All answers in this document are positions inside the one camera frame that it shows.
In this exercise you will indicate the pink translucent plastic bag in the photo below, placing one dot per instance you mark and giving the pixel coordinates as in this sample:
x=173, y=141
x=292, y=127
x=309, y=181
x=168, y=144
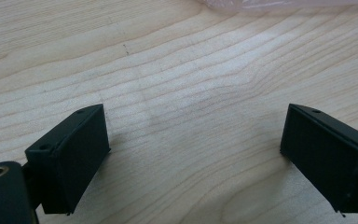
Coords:
x=292, y=3

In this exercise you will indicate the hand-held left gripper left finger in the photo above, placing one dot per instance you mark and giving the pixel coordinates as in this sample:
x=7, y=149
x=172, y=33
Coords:
x=74, y=155

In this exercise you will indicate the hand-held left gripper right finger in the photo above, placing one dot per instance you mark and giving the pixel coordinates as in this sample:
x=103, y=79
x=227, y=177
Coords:
x=326, y=155

